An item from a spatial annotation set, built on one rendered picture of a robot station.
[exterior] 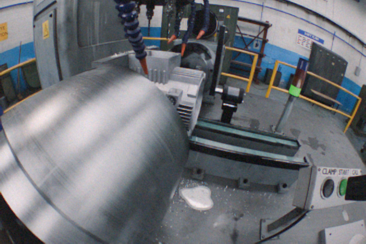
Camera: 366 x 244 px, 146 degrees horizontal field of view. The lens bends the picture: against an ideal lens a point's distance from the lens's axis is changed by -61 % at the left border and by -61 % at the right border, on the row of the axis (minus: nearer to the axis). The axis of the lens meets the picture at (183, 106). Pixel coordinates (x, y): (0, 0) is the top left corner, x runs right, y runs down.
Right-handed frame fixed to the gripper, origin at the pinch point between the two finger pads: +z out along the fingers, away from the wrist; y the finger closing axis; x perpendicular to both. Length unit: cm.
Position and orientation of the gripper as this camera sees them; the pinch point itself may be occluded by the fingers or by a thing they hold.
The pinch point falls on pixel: (359, 188)
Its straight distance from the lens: 24.5
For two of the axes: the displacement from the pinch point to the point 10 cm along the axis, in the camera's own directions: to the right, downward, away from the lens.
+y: -9.5, -2.2, 2.1
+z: 1.1, 4.0, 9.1
